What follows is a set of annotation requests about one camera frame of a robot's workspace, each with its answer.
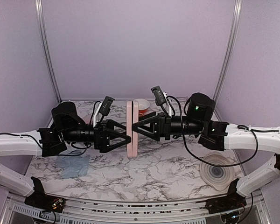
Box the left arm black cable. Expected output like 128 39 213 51
0 100 102 157

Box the light blue cleaning cloth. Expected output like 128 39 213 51
56 150 90 179

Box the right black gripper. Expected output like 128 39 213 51
132 112 205 142

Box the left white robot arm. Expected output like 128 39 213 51
0 101 131 209

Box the pink soft glasses case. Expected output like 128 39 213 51
83 114 93 124

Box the front aluminium rail base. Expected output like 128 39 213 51
0 191 272 224

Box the pink hard glasses case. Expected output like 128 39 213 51
126 101 139 159

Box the orange white bowl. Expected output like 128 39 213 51
133 98 150 117

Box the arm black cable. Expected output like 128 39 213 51
0 100 102 157
167 94 280 168

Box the left aluminium frame post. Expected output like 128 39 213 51
35 0 62 103

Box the right aluminium frame post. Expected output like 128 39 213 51
211 0 244 105

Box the grey swirl ceramic plate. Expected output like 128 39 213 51
199 153 235 191

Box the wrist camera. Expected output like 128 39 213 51
151 86 172 117
92 96 114 127

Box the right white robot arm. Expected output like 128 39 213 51
132 93 280 214

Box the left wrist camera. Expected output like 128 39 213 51
92 96 114 127

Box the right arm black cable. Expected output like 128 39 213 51
167 94 280 168

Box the aluminium frame post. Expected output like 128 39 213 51
211 0 244 105
35 0 62 103

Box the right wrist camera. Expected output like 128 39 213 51
151 86 172 117

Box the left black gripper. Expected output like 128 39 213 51
62 119 132 154

